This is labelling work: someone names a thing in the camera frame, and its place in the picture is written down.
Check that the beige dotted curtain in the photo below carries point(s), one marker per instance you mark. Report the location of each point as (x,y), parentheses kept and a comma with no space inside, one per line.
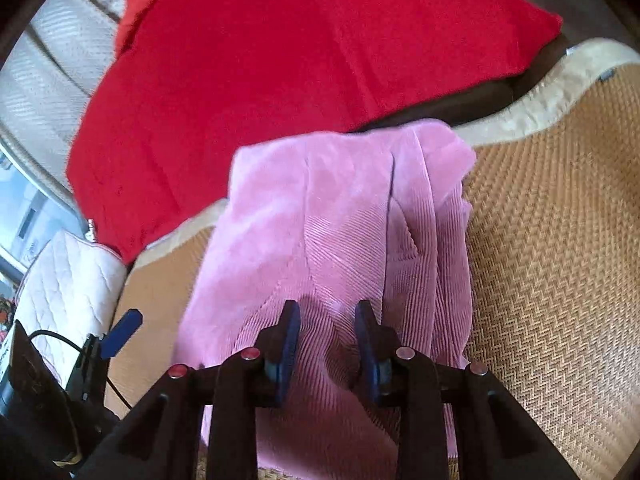
(60,60)

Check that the white quilted pad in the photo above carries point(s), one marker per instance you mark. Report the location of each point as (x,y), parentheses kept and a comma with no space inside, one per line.
(70,280)

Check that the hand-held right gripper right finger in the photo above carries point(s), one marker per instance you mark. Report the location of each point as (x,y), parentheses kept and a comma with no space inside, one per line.
(367,355)

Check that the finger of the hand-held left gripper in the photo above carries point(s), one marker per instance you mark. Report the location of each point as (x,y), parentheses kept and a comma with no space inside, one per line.
(125,331)

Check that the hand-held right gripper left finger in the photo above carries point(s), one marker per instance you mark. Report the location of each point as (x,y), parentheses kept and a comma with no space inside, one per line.
(287,355)

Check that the woven rattan mat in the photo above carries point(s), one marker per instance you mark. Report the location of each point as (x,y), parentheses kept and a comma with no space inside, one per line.
(550,260)

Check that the red blanket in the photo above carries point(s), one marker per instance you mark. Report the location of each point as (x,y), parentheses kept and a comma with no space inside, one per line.
(275,60)

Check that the red pillow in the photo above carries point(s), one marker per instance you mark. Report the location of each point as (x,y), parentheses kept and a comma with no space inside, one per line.
(137,10)

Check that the silver refrigerator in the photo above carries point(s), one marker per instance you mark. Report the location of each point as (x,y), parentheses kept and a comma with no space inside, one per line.
(30,210)

